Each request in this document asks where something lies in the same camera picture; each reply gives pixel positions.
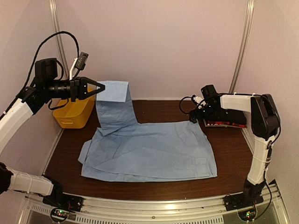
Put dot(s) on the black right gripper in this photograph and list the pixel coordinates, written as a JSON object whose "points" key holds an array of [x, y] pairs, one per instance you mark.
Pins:
{"points": [[194, 115]]}

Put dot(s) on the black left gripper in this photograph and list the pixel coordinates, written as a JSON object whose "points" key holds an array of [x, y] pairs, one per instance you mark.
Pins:
{"points": [[78, 89]]}

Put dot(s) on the light blue long sleeve shirt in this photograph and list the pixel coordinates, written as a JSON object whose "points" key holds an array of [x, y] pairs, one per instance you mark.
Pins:
{"points": [[124, 150]]}

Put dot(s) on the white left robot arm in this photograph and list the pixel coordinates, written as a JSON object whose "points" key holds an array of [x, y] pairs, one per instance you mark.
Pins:
{"points": [[22, 109]]}

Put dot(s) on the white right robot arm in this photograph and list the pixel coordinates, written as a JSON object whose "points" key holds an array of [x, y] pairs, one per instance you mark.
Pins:
{"points": [[229, 108]]}

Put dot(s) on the black folded button shirt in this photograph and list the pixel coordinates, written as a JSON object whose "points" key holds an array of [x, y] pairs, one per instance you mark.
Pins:
{"points": [[231, 116]]}

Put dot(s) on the red black plaid folded shirt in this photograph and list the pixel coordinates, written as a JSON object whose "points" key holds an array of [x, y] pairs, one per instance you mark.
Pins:
{"points": [[223, 124]]}

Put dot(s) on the yellow plastic basket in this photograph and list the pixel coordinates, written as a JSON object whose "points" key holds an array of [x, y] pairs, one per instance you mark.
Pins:
{"points": [[74, 115]]}

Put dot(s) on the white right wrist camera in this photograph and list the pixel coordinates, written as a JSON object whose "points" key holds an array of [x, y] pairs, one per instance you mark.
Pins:
{"points": [[198, 101]]}

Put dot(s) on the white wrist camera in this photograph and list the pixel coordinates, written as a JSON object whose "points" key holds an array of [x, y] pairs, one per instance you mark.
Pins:
{"points": [[78, 65], [198, 101]]}

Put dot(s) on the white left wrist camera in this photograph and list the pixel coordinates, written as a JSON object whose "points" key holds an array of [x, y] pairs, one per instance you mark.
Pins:
{"points": [[78, 65]]}

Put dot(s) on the aluminium right corner post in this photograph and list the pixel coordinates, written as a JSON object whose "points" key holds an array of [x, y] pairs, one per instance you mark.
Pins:
{"points": [[244, 42]]}

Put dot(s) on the aluminium corner post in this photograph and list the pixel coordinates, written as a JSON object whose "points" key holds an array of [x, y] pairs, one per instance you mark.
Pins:
{"points": [[244, 42], [60, 45]]}

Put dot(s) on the aluminium left corner post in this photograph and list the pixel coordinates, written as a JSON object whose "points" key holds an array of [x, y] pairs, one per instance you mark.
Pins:
{"points": [[60, 45]]}

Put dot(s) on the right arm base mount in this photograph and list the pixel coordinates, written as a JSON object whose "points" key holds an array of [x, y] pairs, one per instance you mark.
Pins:
{"points": [[238, 201]]}

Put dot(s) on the aluminium front rail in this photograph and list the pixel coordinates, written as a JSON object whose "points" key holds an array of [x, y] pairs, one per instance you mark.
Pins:
{"points": [[209, 210]]}

